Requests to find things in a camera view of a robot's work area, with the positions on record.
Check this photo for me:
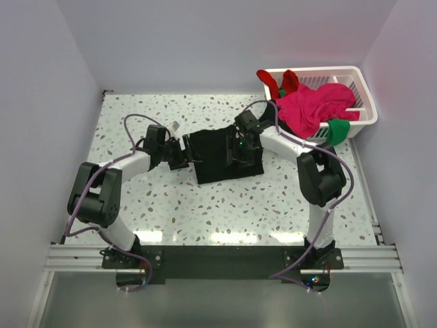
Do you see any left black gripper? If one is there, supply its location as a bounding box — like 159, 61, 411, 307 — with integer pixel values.
158, 135, 202, 171

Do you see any black t-shirt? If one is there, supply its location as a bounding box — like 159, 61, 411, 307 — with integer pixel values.
189, 125, 264, 185

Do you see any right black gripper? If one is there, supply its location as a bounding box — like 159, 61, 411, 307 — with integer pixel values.
225, 135, 257, 169

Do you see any pink t-shirt in basket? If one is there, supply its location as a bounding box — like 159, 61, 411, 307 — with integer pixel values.
275, 83, 360, 139

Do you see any red garment in basket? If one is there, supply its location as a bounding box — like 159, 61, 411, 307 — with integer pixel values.
256, 69, 300, 100

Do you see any white plastic laundry basket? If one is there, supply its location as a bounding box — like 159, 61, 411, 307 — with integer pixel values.
256, 66, 378, 144

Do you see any green garment in basket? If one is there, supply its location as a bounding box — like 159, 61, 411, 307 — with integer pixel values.
277, 87, 351, 146

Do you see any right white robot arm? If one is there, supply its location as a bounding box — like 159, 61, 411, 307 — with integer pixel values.
225, 123, 354, 273

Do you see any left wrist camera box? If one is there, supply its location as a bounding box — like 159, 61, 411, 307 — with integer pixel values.
143, 121, 180, 152

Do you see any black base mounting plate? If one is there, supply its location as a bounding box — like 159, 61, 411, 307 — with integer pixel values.
102, 244, 344, 285

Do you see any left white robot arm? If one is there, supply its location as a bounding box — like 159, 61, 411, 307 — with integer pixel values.
65, 134, 195, 269

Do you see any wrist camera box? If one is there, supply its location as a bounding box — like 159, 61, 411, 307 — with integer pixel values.
143, 121, 180, 152
234, 110, 264, 134

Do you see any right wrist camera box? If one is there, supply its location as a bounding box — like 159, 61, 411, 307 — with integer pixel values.
234, 110, 264, 134

